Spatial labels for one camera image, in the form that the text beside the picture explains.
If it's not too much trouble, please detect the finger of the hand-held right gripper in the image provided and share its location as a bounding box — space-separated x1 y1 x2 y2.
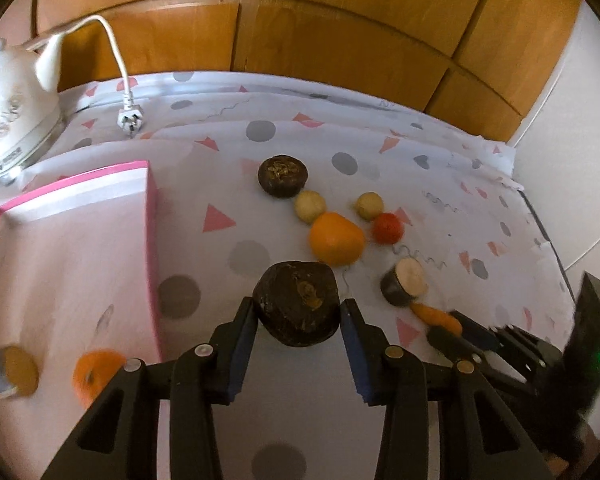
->
426 326 536 401
450 310 563 376

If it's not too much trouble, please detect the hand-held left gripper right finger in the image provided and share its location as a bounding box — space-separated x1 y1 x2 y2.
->
340 298 556 480

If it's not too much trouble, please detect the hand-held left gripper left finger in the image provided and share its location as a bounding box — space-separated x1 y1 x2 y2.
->
40 296 261 480

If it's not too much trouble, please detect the small carrot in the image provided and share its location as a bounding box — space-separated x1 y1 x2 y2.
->
411 303 464 336

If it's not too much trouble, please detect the large dark brown round fruit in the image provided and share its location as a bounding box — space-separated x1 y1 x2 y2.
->
251 261 342 347

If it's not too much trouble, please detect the large orange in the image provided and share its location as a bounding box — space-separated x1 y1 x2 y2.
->
308 212 367 267

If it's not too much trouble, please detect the beige round fruit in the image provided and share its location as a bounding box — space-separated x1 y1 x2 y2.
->
294 190 327 224
355 192 384 221

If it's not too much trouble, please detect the small dark brown round fruit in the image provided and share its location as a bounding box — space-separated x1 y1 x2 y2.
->
258 155 309 198

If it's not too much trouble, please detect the pink box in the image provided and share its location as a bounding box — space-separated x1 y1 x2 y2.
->
0 160 168 480

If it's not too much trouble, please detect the dark-skinned cut fruit half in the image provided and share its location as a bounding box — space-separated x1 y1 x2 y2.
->
380 257 429 308

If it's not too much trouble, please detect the small red fruit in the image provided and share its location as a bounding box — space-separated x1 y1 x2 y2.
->
371 212 405 245

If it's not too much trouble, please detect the small tangerine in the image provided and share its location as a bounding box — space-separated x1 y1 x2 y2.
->
73 349 128 408

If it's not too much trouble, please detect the white patterned cloth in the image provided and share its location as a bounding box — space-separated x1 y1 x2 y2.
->
0 70 581 480

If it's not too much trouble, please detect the grey-skinned cut fruit half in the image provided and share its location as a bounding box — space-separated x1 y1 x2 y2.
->
0 344 40 401

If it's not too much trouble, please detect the wooden panelled cabinet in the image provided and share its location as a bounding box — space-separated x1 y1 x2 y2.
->
30 0 583 143

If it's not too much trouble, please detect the white electric kettle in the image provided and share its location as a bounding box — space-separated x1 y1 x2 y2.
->
0 37 66 186

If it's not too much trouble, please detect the white power cable with plug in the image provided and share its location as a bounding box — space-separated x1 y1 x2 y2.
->
27 15 145 138

